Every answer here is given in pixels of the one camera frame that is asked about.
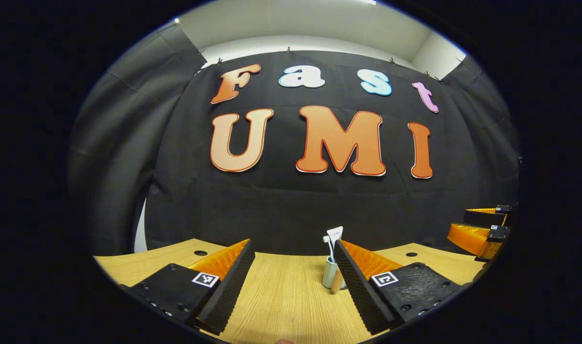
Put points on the white toothpaste tube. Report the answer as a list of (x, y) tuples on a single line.
[(335, 236)]

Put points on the wooden desktop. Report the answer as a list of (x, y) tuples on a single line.
[(281, 296)]

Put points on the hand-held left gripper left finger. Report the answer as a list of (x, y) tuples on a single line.
[(228, 291)]

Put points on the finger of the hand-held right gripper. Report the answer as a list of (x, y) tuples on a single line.
[(484, 217), (467, 236)]

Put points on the black backdrop cloth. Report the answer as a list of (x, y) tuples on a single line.
[(281, 210)]

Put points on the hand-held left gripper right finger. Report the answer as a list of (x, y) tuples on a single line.
[(360, 291)]

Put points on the white blue toothbrush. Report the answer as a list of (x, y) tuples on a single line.
[(329, 246)]

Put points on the light green cup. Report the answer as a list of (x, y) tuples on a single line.
[(329, 274)]

